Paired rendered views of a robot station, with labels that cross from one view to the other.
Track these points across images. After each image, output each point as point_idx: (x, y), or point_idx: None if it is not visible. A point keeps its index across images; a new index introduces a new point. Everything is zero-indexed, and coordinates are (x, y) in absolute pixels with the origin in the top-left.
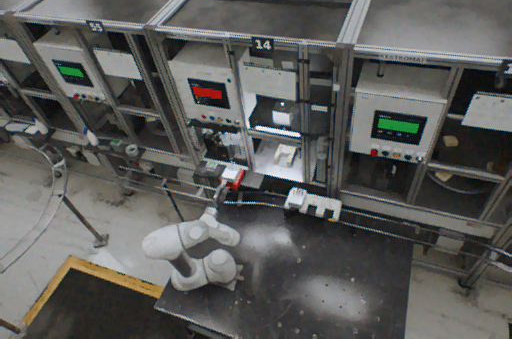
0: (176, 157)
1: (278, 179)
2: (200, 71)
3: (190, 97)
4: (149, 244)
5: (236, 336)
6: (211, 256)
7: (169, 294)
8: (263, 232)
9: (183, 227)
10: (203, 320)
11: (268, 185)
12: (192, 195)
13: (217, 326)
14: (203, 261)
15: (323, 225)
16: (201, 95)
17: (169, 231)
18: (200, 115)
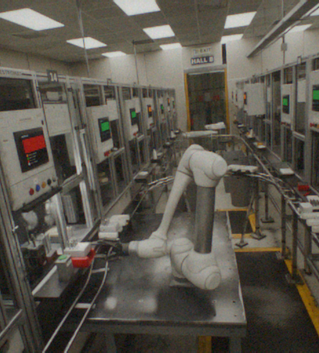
0: (5, 338)
1: (83, 242)
2: (23, 117)
3: (16, 166)
4: (218, 155)
5: (234, 260)
6: (182, 243)
7: (224, 314)
8: (134, 267)
9: (195, 149)
10: (234, 280)
11: (60, 299)
12: (89, 307)
13: (233, 271)
14: (187, 256)
15: (124, 241)
16: (31, 150)
17: (202, 151)
18: (27, 193)
